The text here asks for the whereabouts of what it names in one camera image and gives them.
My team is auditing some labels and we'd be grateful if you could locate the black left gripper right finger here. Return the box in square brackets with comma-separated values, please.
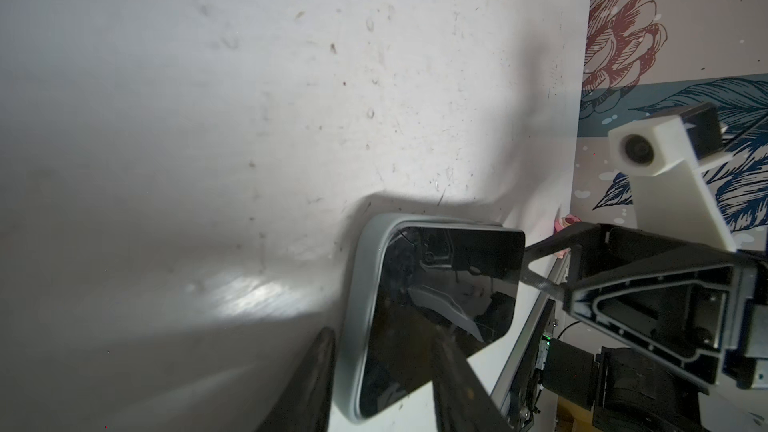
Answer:
[431, 335, 513, 432]

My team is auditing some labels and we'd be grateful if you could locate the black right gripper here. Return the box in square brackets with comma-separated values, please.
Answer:
[520, 222, 767, 390]

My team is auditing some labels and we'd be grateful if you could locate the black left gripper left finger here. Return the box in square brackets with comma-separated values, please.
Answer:
[257, 327, 336, 432]

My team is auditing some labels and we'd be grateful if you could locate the black phone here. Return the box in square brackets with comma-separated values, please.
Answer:
[334, 213, 526, 423]

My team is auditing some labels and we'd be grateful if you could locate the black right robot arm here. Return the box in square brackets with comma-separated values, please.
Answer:
[520, 222, 767, 431]

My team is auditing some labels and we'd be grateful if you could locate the pink toy figure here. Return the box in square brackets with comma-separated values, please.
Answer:
[554, 214, 581, 233]

